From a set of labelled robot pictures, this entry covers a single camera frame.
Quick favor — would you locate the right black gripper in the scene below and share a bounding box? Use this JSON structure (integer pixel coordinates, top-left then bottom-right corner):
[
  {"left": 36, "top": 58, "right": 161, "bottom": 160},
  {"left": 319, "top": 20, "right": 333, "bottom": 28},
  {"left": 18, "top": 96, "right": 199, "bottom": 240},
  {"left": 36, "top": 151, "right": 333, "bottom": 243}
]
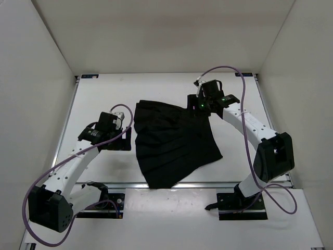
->
[{"left": 186, "top": 94, "right": 212, "bottom": 119}]

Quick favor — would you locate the black pleated skirt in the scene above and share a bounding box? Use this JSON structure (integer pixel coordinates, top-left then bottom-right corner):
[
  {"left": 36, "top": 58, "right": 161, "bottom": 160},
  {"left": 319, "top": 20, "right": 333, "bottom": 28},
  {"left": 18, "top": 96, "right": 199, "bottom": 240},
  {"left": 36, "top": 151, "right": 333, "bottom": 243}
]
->
[{"left": 134, "top": 100, "right": 223, "bottom": 189}]

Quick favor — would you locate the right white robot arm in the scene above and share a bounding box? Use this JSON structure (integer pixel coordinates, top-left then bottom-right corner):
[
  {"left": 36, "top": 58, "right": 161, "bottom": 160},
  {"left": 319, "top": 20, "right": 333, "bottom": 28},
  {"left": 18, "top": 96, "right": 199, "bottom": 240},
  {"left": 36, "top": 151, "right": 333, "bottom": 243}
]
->
[{"left": 188, "top": 80, "right": 294, "bottom": 213}]

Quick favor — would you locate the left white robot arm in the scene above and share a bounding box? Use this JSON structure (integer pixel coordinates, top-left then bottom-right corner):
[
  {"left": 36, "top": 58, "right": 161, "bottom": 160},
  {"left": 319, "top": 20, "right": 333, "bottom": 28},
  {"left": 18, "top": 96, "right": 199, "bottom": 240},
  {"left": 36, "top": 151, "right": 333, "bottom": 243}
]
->
[{"left": 28, "top": 112, "right": 132, "bottom": 233}]

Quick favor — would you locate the right blue corner sticker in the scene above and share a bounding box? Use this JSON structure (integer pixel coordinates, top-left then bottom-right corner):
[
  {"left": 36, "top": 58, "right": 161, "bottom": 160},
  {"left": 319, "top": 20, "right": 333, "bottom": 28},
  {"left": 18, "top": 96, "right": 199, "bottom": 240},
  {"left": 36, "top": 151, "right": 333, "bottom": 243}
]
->
[{"left": 235, "top": 72, "right": 253, "bottom": 77}]

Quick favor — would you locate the blue corner sticker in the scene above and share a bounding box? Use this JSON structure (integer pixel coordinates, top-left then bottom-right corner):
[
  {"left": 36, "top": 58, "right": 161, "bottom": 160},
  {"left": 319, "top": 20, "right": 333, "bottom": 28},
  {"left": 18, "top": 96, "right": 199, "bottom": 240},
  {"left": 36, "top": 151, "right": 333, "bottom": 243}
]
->
[
  {"left": 235, "top": 72, "right": 253, "bottom": 77},
  {"left": 81, "top": 74, "right": 99, "bottom": 79}
]

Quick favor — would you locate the left blue corner sticker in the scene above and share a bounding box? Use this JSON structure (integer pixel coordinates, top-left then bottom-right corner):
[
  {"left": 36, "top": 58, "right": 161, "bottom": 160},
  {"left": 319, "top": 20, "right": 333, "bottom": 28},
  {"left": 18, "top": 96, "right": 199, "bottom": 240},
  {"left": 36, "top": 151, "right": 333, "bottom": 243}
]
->
[{"left": 81, "top": 74, "right": 99, "bottom": 79}]

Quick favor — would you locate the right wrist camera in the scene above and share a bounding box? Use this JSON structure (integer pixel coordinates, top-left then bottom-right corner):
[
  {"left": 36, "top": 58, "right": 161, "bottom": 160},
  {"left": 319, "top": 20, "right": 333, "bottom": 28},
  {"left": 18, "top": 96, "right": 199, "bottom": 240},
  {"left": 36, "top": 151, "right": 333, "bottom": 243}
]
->
[{"left": 194, "top": 76, "right": 206, "bottom": 97}]

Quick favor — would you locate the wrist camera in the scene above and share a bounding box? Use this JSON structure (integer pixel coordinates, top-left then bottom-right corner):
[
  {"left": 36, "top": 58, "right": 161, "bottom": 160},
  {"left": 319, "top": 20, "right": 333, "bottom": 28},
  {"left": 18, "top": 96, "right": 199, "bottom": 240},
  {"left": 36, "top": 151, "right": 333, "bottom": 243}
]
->
[
  {"left": 111, "top": 112, "right": 125, "bottom": 130},
  {"left": 194, "top": 76, "right": 206, "bottom": 97}
]

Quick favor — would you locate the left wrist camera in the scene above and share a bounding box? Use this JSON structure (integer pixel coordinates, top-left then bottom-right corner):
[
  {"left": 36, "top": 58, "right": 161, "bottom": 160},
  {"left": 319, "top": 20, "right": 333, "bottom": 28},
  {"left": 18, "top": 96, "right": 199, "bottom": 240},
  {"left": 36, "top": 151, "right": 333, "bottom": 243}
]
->
[{"left": 111, "top": 112, "right": 125, "bottom": 130}]

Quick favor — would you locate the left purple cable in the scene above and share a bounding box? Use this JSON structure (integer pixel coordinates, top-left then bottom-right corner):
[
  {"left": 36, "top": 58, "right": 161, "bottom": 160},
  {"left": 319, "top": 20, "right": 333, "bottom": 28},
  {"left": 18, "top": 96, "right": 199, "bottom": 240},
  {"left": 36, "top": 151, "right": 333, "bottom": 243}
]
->
[{"left": 22, "top": 104, "right": 134, "bottom": 247}]

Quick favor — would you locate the purple cable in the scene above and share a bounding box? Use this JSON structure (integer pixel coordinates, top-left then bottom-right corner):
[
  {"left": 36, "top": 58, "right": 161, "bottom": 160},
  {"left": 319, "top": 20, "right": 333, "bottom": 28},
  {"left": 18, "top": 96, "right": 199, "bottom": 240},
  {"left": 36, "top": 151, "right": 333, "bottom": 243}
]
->
[
  {"left": 22, "top": 104, "right": 134, "bottom": 247},
  {"left": 196, "top": 65, "right": 299, "bottom": 215}
]

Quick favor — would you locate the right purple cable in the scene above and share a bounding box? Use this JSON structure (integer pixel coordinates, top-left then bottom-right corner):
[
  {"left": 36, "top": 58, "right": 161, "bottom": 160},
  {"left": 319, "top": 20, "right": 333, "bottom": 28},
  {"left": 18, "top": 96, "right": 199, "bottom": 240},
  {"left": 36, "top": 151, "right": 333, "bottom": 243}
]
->
[{"left": 196, "top": 65, "right": 299, "bottom": 215}]

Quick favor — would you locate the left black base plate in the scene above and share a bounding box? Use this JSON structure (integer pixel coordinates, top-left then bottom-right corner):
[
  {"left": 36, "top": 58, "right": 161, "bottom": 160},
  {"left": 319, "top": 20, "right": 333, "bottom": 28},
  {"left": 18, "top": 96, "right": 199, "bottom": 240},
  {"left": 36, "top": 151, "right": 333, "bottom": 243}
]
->
[{"left": 76, "top": 193, "right": 125, "bottom": 219}]

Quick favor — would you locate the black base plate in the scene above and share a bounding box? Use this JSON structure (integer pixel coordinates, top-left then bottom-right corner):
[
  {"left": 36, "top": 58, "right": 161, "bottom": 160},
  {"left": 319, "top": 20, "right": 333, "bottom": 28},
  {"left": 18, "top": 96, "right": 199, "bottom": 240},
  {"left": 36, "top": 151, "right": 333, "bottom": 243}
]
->
[
  {"left": 216, "top": 193, "right": 268, "bottom": 221},
  {"left": 76, "top": 193, "right": 125, "bottom": 219}
]

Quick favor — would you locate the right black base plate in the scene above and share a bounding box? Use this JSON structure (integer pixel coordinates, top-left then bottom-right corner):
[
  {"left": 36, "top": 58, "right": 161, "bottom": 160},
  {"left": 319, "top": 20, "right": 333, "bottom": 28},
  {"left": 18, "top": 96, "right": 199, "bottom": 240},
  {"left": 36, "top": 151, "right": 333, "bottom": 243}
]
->
[{"left": 216, "top": 193, "right": 268, "bottom": 221}]

